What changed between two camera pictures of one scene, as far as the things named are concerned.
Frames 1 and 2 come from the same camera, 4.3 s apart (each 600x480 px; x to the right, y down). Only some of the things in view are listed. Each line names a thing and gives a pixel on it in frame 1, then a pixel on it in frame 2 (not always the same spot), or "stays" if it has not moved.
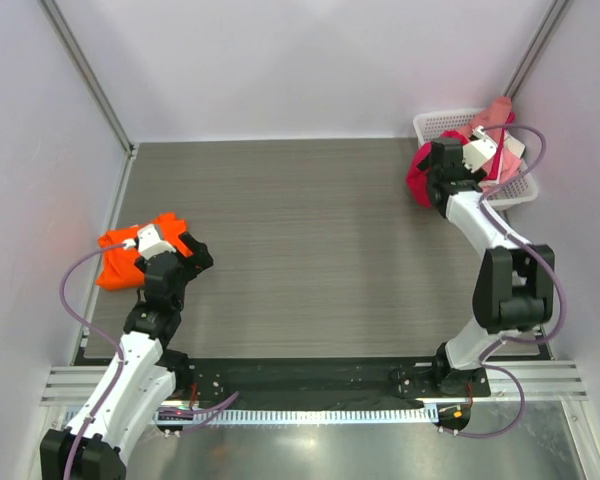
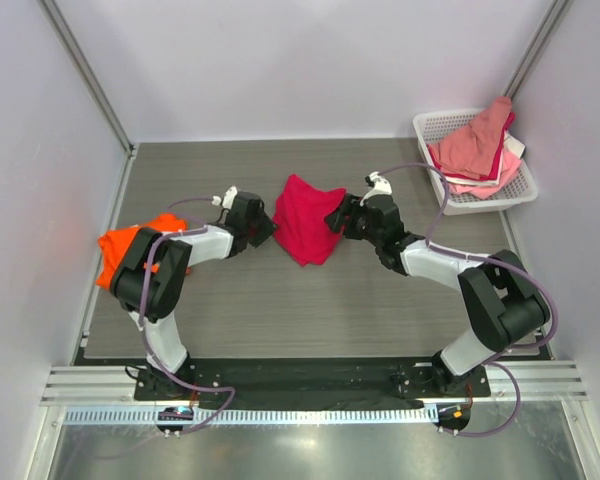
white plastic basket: (432, 124) stays
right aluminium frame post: (534, 49) stays
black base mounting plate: (218, 381) stays
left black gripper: (199, 259) → (267, 228)
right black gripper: (475, 176) → (337, 218)
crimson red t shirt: (419, 180) → (299, 222)
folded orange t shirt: (117, 267) stays
